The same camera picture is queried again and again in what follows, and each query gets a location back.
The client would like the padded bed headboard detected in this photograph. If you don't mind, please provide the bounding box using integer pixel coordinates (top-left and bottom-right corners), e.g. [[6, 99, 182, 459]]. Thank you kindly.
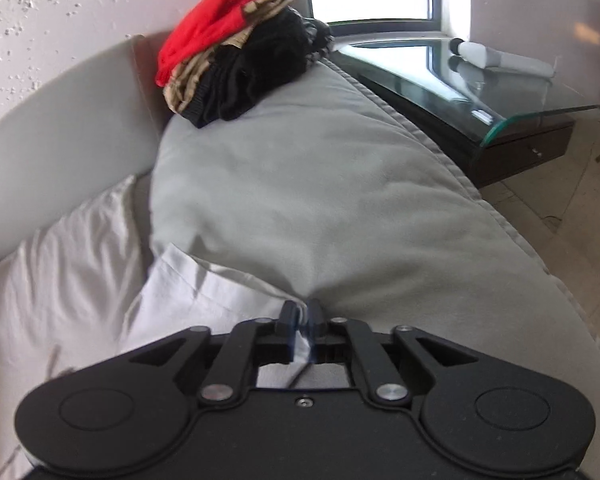
[[0, 35, 167, 267]]

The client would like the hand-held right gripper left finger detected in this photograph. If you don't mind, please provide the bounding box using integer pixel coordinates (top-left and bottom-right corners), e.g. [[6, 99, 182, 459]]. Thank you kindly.
[[129, 300, 306, 404]]

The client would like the white garment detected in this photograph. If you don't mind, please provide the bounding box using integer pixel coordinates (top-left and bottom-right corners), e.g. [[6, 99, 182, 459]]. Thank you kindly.
[[0, 175, 317, 480]]

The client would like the glass-topped dark nightstand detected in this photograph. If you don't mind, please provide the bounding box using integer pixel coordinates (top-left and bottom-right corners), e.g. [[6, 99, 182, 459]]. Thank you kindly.
[[325, 37, 600, 189]]

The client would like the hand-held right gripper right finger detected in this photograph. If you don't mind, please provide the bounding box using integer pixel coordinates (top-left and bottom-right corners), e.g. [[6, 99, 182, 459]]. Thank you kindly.
[[307, 298, 481, 404]]

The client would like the red tan black clothes pile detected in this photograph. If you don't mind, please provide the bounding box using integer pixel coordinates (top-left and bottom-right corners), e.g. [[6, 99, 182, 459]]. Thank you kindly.
[[180, 9, 337, 129]]

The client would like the red garment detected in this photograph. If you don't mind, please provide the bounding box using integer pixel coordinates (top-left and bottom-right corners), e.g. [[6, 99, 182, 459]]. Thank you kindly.
[[155, 0, 262, 87]]

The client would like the light grey duvet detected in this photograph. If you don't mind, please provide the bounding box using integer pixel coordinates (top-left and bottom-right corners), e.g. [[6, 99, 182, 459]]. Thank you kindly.
[[147, 52, 600, 413]]

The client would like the white handheld device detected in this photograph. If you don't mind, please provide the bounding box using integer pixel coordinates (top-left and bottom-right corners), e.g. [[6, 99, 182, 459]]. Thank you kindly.
[[449, 39, 554, 79]]

